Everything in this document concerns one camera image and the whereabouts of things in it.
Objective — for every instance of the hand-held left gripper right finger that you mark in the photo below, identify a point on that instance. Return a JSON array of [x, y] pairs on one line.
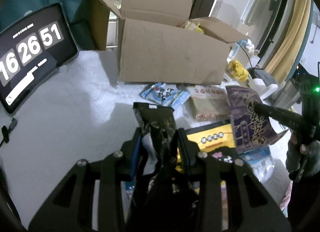
[[186, 148]]

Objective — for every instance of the tablet with clock display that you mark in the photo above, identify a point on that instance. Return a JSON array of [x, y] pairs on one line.
[[32, 54]]

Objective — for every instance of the black snack bag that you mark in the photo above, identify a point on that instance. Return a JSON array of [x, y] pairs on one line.
[[160, 121]]

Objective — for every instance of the blue white snack bag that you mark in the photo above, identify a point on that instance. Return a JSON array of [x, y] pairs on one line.
[[260, 167]]

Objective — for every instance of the black pink print packet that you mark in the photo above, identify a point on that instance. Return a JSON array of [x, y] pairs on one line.
[[222, 156]]

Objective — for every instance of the brown cardboard box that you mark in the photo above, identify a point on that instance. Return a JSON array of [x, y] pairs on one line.
[[162, 54]]

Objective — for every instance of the white woven basket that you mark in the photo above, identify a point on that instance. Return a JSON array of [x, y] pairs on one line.
[[241, 55]]

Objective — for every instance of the pale hanging garment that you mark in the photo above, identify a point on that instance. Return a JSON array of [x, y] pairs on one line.
[[251, 9]]

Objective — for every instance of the small blue white packet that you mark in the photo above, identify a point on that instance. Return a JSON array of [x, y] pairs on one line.
[[156, 91], [178, 99]]

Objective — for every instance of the cracker packet red print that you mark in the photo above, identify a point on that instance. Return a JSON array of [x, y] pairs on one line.
[[207, 106]]

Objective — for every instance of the yellow chip bag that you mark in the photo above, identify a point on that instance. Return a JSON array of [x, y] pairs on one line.
[[197, 28]]

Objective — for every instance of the yellow curtain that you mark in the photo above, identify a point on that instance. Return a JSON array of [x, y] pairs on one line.
[[287, 41], [100, 21]]

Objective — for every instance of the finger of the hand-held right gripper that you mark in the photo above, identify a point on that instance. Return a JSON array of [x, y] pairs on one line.
[[280, 114]]

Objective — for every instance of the pink patterned cloth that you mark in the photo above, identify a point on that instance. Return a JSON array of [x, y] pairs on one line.
[[287, 197]]

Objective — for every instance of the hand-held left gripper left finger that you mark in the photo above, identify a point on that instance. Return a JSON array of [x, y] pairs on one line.
[[135, 151]]

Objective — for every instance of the purple snack packet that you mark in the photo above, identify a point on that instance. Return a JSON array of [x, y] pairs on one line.
[[247, 126]]

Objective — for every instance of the white plastic device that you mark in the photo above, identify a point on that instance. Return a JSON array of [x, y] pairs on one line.
[[262, 88]]

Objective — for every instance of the person's right hand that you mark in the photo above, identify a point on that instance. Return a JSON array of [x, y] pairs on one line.
[[303, 148]]

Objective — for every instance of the stainless steel tumbler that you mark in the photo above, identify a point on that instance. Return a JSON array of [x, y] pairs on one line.
[[287, 94]]

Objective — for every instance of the grey pouch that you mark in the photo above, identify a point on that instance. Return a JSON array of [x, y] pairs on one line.
[[265, 75]]

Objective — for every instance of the yellow plastic bag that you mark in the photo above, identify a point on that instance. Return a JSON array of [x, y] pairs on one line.
[[237, 70]]

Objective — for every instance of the yellow black snack packet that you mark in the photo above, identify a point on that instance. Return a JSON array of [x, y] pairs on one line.
[[217, 144]]

